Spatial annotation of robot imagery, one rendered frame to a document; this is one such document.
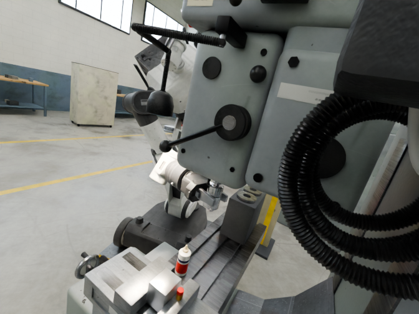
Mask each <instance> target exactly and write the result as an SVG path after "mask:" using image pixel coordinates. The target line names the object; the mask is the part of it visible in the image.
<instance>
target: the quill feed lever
mask: <svg viewBox="0 0 419 314"><path fill-rule="evenodd" d="M250 129H251V116H250V114H249V112H248V111H247V110H246V109H245V108H244V107H242V106H239V105H235V104H229V105H225V106H223V107H221V108H220V109H219V110H218V112H217V114H216V116H215V118H214V126H211V127H209V128H206V129H204V130H201V131H198V132H196V133H193V134H190V135H188V136H185V137H182V138H180V139H177V140H175V141H171V142H170V141H168V140H163V141H162V142H161V143H160V144H159V149H160V151H162V152H163V153H168V152H170V151H171V149H172V147H173V146H176V145H179V144H182V143H185V142H187V141H190V140H194V139H195V138H199V137H201V136H204V135H207V134H210V133H213V132H215V131H216V132H217V134H218V135H219V136H220V137H221V138H222V139H224V140H226V141H236V140H240V139H242V138H244V137H245V136H246V135H247V134H248V133H249V131H250Z"/></svg>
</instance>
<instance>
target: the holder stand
mask: <svg viewBox="0 0 419 314"><path fill-rule="evenodd" d="M265 197H266V193H264V192H261V191H258V190H257V189H254V188H252V187H250V186H247V185H245V186H244V187H242V188H240V189H239V190H238V191H237V192H235V193H234V194H233V195H232V196H231V197H230V198H229V201H228V205H227V208H226V212H225V215H224V219H223V223H222V226H221V230H220V234H222V235H224V236H226V237H228V238H230V239H232V240H234V241H236V242H238V243H240V244H242V245H244V244H245V242H246V241H247V239H248V237H249V236H250V234H251V233H252V231H253V229H254V227H255V225H256V224H257V221H258V218H259V215H260V212H261V208H262V205H263V202H264V199H265Z"/></svg>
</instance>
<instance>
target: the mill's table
mask: <svg viewBox="0 0 419 314"><path fill-rule="evenodd" d="M225 212H226V211H225ZM225 212H224V213H222V215H220V216H219V217H218V218H217V219H216V220H215V221H213V222H212V223H211V224H210V225H209V226H208V227H207V228H206V229H204V230H203V231H202V232H201V233H199V234H198V235H197V236H196V237H195V238H194V239H193V240H192V241H190V242H189V243H188V244H187V246H188V248H189V249H190V251H191V256H190V261H189V264H188V269H187V272H186V275H184V276H182V277H181V276H179V278H181V285H182V286H184V284H185V283H186V282H187V281H188V280H189V279H190V278H191V279H192V280H194V281H195V282H196V283H198V284H199V285H200V289H199V292H198V296H197V297H198V298H199V299H200V300H202V301H203V302H205V303H206V304H207V305H208V306H210V307H211V308H212V309H213V310H215V311H216V312H218V313H219V314H222V312H223V310H224V308H225V307H226V305H227V303H228V302H229V299H230V298H231V296H232V294H233V292H234V290H235V288H236V287H237V285H238V283H239V281H240V280H241V277H242V276H243V274H244V272H245V270H246V268H247V267H248V265H249V263H250V261H251V259H252V257H253V255H254V254H255V252H256V250H257V248H258V247H259V245H260V243H261V241H262V239H263V237H264V233H265V231H266V228H267V226H265V225H264V224H261V223H259V224H256V225H255V227H254V229H253V231H252V233H251V234H250V236H249V237H248V239H247V241H246V242H245V244H244V245H242V244H240V243H238V242H236V241H234V240H232V239H230V238H228V237H226V236H225V235H222V234H220V230H221V226H222V223H223V219H224V215H225ZM178 254H179V252H178V253H177V254H175V255H174V256H173V257H172V258H171V259H170V260H169V261H168V262H169V263H171V264H172V265H173V266H175V267H176V262H177V259H178ZM174 274H176V273H175V270H174ZM177 276H178V275H177Z"/></svg>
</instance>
